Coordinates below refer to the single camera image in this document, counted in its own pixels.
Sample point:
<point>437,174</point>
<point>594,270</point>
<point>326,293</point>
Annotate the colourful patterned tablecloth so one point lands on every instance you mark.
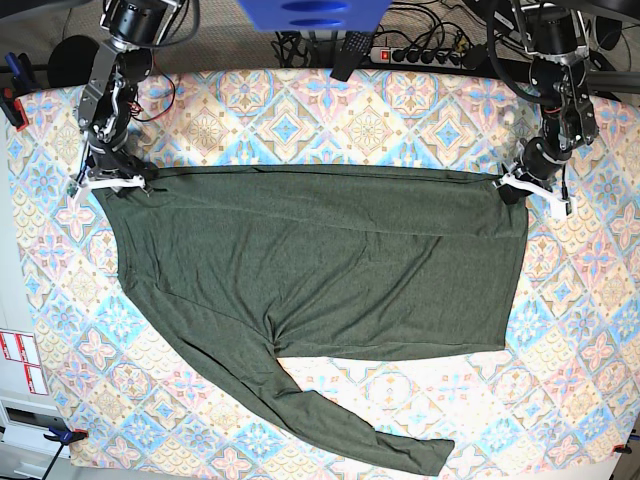
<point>562,395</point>

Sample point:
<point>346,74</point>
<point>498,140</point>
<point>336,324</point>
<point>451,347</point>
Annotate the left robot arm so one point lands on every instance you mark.
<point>555,39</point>

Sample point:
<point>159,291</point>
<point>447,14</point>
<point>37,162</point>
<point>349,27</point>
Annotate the blue orange clamp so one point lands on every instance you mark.
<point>65,437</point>
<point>11,105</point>

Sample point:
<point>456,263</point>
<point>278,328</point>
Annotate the white power strip red switch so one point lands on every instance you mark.
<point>445,58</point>

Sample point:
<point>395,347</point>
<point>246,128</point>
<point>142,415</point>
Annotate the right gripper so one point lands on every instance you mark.
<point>106,163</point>

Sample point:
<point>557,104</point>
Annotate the dark green long-sleeve shirt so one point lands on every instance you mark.
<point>239,267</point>

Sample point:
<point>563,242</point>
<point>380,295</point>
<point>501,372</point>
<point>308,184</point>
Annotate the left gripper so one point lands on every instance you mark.
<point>538,164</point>

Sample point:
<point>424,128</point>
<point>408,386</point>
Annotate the black round stool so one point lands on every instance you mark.
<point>71,62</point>

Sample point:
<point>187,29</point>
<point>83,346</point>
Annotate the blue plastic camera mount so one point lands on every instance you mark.
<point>301,15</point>

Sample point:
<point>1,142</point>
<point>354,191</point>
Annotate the red white label stickers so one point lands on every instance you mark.
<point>21,370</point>

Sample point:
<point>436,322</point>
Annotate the orange clamp lower right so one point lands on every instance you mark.
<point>622,449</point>

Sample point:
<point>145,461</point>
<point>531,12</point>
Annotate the black remote control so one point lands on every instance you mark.
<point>355,47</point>

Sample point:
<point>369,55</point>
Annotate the blue orange clamp lower left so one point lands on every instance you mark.
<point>65,437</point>

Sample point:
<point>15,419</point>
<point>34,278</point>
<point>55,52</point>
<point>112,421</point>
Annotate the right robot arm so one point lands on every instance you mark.
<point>109,100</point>

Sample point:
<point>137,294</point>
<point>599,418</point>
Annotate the blue orange clamp upper left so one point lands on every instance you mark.
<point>11,105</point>

